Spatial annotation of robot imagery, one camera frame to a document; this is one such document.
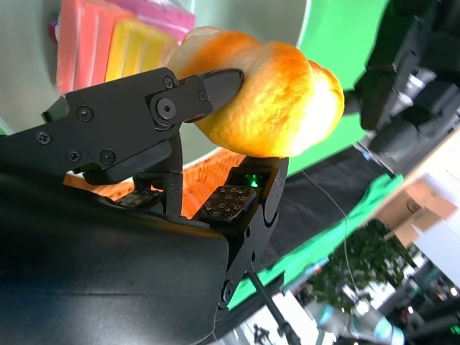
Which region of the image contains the green leafy plant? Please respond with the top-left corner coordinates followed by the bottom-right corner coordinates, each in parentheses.
top-left (298, 218), bottom-right (421, 317)

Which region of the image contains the thin white cord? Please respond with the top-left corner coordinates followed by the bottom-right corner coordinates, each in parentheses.
top-left (301, 168), bottom-right (360, 295)

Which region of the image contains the pale green bowl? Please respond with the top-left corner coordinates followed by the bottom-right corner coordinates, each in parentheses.
top-left (0, 0), bottom-right (313, 170)

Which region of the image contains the orange wicker basket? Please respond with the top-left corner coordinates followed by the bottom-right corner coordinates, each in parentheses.
top-left (64, 147), bottom-right (249, 220)

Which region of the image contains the black pole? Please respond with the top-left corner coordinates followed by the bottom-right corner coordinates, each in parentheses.
top-left (246, 271), bottom-right (301, 345)

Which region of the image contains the pink yellow striped cake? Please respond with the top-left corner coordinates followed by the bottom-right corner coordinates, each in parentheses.
top-left (55, 0), bottom-right (179, 94)

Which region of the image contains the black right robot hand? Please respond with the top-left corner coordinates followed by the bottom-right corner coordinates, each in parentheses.
top-left (0, 67), bottom-right (290, 345)

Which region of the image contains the black backdrop cloth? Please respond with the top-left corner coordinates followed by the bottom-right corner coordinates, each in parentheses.
top-left (265, 143), bottom-right (392, 270)

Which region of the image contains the orange oval bread loaf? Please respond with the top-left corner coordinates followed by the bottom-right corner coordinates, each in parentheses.
top-left (168, 27), bottom-right (346, 158)

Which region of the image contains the green backdrop cloth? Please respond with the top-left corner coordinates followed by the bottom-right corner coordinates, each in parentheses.
top-left (229, 174), bottom-right (403, 310)

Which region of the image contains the brown cardboard box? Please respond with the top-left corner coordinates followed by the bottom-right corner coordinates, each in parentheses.
top-left (377, 172), bottom-right (460, 249)

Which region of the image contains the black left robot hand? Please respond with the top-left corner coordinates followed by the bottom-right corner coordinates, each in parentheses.
top-left (344, 14), bottom-right (460, 165)

